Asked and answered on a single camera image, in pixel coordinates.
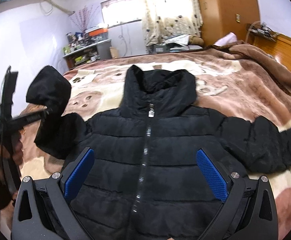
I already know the brown paw print blanket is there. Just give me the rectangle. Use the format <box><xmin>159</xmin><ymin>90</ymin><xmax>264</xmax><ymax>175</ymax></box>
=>
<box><xmin>20</xmin><ymin>42</ymin><xmax>291</xmax><ymax>239</ymax></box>

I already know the orange lidded box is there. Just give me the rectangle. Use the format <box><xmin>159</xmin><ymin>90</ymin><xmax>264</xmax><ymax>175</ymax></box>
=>
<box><xmin>85</xmin><ymin>28</ymin><xmax>108</xmax><ymax>41</ymax></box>

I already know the wooden headboard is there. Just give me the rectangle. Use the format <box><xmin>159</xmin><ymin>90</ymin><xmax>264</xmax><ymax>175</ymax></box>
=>
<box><xmin>254</xmin><ymin>34</ymin><xmax>291</xmax><ymax>71</ymax></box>

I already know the white pillow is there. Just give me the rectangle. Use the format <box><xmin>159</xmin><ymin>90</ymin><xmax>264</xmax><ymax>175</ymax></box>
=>
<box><xmin>214</xmin><ymin>32</ymin><xmax>238</xmax><ymax>47</ymax></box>

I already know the black puffer jacket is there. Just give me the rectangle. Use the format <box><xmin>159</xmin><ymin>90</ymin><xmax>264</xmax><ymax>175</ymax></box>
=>
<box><xmin>35</xmin><ymin>66</ymin><xmax>291</xmax><ymax>239</ymax></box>

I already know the cluttered shelf unit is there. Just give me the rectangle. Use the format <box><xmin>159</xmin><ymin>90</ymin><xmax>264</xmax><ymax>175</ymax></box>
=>
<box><xmin>62</xmin><ymin>33</ymin><xmax>111</xmax><ymax>70</ymax></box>

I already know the patterned cream curtain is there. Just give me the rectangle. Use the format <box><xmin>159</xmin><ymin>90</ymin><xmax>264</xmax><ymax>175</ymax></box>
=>
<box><xmin>139</xmin><ymin>0</ymin><xmax>203</xmax><ymax>47</ymax></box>

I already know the orange wooden wardrobe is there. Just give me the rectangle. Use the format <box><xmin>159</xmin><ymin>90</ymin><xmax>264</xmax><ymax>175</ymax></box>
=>
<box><xmin>198</xmin><ymin>0</ymin><xmax>260</xmax><ymax>46</ymax></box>

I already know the pile of items under curtain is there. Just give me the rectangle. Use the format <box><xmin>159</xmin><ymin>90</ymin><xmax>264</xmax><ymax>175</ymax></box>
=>
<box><xmin>147</xmin><ymin>34</ymin><xmax>204</xmax><ymax>54</ymax></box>

